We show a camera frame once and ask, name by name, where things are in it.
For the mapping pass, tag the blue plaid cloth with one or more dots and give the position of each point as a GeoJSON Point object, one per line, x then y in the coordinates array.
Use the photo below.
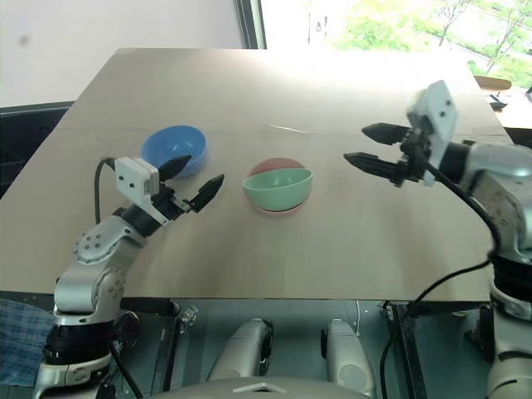
{"type": "Point", "coordinates": [21, 336]}

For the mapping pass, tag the silver left robot leg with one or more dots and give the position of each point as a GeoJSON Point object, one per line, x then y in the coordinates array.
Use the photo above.
{"type": "Point", "coordinates": [245, 345]}

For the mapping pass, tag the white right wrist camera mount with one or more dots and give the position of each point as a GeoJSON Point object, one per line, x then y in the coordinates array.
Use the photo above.
{"type": "Point", "coordinates": [440, 112]}

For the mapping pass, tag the metal table clamp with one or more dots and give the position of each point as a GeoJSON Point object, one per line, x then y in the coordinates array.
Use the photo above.
{"type": "Point", "coordinates": [189, 318]}

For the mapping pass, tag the green bowl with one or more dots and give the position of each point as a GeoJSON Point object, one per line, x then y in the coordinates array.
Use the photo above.
{"type": "Point", "coordinates": [276, 191]}

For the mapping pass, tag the brown cardboard box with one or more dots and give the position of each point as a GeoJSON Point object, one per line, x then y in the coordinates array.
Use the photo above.
{"type": "Point", "coordinates": [492, 81]}

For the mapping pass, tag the dark window frame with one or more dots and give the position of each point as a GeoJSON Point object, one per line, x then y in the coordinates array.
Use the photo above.
{"type": "Point", "coordinates": [251, 23]}

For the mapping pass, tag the black table leg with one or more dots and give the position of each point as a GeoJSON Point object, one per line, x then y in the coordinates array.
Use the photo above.
{"type": "Point", "coordinates": [405, 353]}

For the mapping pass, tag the black cabinet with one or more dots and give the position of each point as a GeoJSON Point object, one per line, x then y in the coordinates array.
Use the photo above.
{"type": "Point", "coordinates": [29, 137]}

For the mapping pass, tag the silver robot leg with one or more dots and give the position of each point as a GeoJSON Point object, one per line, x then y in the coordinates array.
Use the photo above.
{"type": "Point", "coordinates": [245, 345]}
{"type": "Point", "coordinates": [345, 353]}

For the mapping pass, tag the blue bowl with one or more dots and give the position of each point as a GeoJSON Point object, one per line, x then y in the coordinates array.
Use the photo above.
{"type": "Point", "coordinates": [174, 145]}

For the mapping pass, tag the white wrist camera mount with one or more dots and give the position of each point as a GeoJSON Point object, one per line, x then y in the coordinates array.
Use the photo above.
{"type": "Point", "coordinates": [132, 178]}
{"type": "Point", "coordinates": [440, 112]}

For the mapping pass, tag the pink bowl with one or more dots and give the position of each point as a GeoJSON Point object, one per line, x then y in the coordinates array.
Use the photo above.
{"type": "Point", "coordinates": [272, 164]}

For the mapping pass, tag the silver right robot leg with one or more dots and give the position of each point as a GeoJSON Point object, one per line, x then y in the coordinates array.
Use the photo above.
{"type": "Point", "coordinates": [345, 353]}

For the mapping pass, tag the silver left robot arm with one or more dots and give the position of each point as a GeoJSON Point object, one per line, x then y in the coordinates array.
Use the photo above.
{"type": "Point", "coordinates": [99, 241]}

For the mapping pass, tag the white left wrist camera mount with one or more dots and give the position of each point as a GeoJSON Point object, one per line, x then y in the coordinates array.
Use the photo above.
{"type": "Point", "coordinates": [132, 178]}

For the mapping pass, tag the small black object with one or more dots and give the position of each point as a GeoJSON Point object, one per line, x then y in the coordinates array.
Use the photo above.
{"type": "Point", "coordinates": [497, 101]}

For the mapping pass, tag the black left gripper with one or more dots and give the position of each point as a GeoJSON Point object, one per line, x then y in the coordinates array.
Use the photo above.
{"type": "Point", "coordinates": [168, 203]}

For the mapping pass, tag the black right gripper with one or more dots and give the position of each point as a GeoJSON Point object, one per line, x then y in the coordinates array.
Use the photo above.
{"type": "Point", "coordinates": [413, 160]}

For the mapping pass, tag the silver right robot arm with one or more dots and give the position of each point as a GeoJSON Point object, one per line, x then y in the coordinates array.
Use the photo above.
{"type": "Point", "coordinates": [498, 170]}

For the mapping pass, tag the silver robot torso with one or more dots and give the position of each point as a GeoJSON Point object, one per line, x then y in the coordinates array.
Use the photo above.
{"type": "Point", "coordinates": [266, 388]}

